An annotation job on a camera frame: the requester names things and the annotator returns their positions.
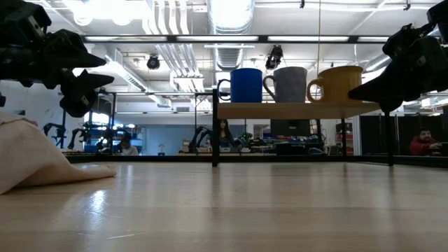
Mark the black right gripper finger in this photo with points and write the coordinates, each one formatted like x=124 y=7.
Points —
x=402 y=42
x=385 y=89

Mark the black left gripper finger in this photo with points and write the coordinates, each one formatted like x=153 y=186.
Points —
x=82 y=92
x=73 y=52

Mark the yellow speckled enamel mug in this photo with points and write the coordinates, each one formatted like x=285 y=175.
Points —
x=339 y=84

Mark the white ribbed ceramic mug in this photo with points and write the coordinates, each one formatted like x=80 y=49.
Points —
x=288 y=85

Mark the blue mug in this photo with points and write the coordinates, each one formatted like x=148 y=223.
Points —
x=246 y=85

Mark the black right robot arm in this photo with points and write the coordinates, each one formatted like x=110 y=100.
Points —
x=439 y=14

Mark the black background robot arm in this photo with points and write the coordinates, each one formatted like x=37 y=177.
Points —
x=56 y=130
x=201 y=134
x=78 y=134

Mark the person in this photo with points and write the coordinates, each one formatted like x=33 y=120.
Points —
x=423 y=143
x=129 y=150
x=225 y=134

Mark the beige cloth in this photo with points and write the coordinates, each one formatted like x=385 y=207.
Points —
x=28 y=154

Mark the black monitor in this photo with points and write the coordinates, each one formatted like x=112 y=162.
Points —
x=290 y=127

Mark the black background station frame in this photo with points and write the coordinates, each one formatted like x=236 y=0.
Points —
x=64 y=131

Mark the black ceiling camera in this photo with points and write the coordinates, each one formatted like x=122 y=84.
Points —
x=153 y=62
x=274 y=57

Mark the wooden shelf with black frame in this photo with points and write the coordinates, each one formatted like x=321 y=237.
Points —
x=297 y=110

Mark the black table edge rail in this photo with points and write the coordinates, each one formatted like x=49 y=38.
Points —
x=157 y=158

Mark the black overhead frame bar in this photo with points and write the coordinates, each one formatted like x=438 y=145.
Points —
x=217 y=38

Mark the silver ventilation duct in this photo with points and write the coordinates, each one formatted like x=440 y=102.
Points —
x=229 y=56

